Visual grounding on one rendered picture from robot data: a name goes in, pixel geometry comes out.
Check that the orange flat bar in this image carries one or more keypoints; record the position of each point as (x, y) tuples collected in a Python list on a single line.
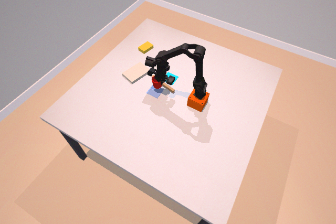
[(168, 87)]

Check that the yellow rectangular block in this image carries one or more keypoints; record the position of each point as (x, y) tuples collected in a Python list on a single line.
[(145, 47)]

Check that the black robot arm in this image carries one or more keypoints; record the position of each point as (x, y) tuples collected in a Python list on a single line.
[(163, 56)]

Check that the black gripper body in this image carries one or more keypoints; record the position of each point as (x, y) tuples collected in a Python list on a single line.
[(162, 75)]

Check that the red cup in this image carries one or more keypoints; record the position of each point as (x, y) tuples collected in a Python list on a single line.
[(156, 84)]

